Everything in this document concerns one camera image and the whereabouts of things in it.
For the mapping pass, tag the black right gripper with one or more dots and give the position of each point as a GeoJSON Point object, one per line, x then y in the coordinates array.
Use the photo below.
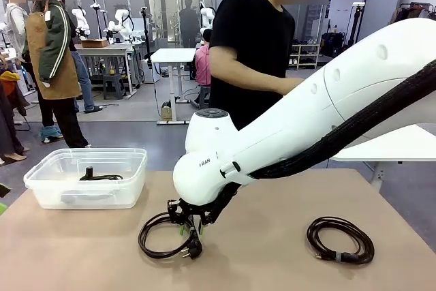
{"type": "Point", "coordinates": [190, 211]}

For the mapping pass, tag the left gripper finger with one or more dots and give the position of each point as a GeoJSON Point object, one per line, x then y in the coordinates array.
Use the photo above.
{"type": "Point", "coordinates": [4, 190]}
{"type": "Point", "coordinates": [2, 209]}

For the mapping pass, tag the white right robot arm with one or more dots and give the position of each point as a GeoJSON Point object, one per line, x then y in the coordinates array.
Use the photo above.
{"type": "Point", "coordinates": [306, 117]}

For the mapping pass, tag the person's right forearm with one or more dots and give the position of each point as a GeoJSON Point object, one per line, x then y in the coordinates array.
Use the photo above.
{"type": "Point", "coordinates": [252, 76]}

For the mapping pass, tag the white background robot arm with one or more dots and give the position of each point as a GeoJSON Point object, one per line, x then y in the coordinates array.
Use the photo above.
{"type": "Point", "coordinates": [81, 18]}
{"type": "Point", "coordinates": [122, 22]}
{"type": "Point", "coordinates": [207, 18]}

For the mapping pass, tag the person's right hand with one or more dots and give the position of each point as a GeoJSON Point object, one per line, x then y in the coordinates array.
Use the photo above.
{"type": "Point", "coordinates": [291, 84]}

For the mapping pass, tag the clear plastic storage bin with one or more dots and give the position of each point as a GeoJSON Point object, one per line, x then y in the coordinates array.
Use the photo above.
{"type": "Point", "coordinates": [102, 195]}

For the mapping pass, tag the person in dark top, jeans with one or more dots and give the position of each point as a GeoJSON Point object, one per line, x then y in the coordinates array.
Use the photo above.
{"type": "Point", "coordinates": [83, 73]}

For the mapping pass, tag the person in brown apron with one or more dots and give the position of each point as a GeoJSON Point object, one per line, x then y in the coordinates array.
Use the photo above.
{"type": "Point", "coordinates": [51, 49]}

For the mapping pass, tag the grey plastic stool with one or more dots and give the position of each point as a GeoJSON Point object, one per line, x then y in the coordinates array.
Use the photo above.
{"type": "Point", "coordinates": [113, 86]}

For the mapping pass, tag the seated person in pink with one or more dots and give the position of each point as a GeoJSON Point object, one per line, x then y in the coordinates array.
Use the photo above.
{"type": "Point", "coordinates": [203, 66]}

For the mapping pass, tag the grey workbench table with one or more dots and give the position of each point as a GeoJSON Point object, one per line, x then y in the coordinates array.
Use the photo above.
{"type": "Point", "coordinates": [102, 50]}

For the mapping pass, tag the cardboard box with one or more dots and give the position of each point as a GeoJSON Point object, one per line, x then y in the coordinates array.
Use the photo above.
{"type": "Point", "coordinates": [94, 43]}

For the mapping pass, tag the small white desk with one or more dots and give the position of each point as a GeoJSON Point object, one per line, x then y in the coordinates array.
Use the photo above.
{"type": "Point", "coordinates": [173, 54]}

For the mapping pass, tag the person in black T-shirt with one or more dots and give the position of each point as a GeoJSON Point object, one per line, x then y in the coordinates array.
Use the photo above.
{"type": "Point", "coordinates": [252, 49]}

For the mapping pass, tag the distant person in dark clothes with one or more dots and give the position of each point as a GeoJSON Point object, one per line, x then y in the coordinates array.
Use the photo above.
{"type": "Point", "coordinates": [188, 25]}

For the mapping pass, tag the white shoe rack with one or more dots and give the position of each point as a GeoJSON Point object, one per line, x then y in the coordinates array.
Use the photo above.
{"type": "Point", "coordinates": [304, 56]}

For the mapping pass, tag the large white table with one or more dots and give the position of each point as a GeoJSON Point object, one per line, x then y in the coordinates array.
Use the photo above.
{"type": "Point", "coordinates": [391, 144]}

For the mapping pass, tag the black bags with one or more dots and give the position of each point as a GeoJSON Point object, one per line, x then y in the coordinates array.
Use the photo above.
{"type": "Point", "coordinates": [332, 44]}

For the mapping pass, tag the grey door panel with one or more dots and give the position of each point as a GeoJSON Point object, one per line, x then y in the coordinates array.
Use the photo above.
{"type": "Point", "coordinates": [378, 4]}

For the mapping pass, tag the clothes rack with coats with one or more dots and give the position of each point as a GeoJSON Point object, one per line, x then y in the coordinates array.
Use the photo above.
{"type": "Point", "coordinates": [415, 11]}

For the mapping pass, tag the black tripod pole with camera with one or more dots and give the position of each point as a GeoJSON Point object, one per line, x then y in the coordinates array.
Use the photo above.
{"type": "Point", "coordinates": [356, 25]}

